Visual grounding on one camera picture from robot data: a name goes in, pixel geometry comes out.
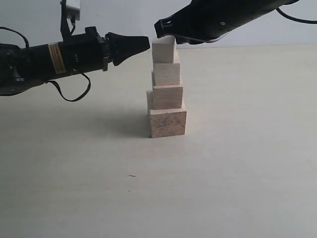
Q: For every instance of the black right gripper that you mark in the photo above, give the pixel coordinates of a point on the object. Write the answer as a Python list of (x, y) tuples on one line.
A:
[(201, 21)]

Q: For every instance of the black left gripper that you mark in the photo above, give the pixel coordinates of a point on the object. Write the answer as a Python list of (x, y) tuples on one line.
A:
[(89, 51)]

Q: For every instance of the small wooden cube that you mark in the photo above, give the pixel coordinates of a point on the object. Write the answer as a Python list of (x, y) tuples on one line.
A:
[(163, 50)]

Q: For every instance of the medium wooden cube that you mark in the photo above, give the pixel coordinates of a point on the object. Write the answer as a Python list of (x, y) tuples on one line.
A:
[(167, 73)]

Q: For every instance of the medium-large wooden cube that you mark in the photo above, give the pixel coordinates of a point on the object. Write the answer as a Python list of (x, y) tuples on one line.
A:
[(167, 97)]

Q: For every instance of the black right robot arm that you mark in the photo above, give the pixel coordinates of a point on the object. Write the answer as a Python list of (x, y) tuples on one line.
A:
[(241, 12)]

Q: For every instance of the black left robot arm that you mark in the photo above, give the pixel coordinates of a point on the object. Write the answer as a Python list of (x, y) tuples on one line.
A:
[(23, 69)]

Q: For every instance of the large wooden cube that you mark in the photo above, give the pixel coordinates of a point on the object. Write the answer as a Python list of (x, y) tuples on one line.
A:
[(165, 122)]

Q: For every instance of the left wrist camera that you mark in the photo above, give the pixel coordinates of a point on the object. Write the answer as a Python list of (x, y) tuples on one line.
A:
[(70, 13)]

